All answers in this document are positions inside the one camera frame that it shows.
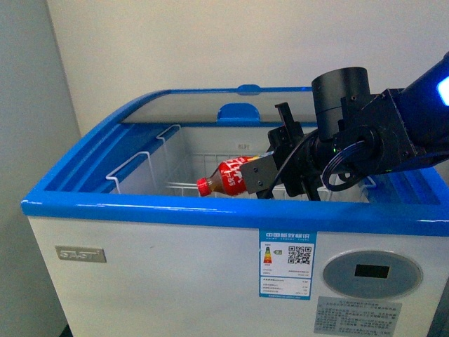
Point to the silver brand logo plate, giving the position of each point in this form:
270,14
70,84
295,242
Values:
81,254

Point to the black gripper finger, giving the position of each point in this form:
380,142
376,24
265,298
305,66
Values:
286,116

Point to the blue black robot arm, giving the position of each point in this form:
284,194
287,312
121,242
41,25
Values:
358,134

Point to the blue freezer lid handle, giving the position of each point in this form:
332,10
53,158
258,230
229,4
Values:
238,113

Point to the grey instruction sticker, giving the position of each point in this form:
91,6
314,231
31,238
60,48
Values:
356,317

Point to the blue rear lid handle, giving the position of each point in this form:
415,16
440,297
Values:
249,89

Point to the grey gripper finger plate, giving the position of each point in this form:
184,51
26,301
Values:
259,174

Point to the blue energy efficiency label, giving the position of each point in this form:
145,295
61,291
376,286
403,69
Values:
286,264

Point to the white blue chest freezer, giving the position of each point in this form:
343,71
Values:
189,266

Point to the red iced tea bottle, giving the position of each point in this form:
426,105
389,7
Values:
227,178

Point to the black cylindrical wrist camera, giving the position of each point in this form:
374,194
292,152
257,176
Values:
328,89

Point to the white wire freezer basket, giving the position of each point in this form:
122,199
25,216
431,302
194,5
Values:
181,156

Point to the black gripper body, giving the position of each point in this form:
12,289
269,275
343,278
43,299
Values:
293,159

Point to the oval grey control panel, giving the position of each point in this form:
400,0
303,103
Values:
372,275

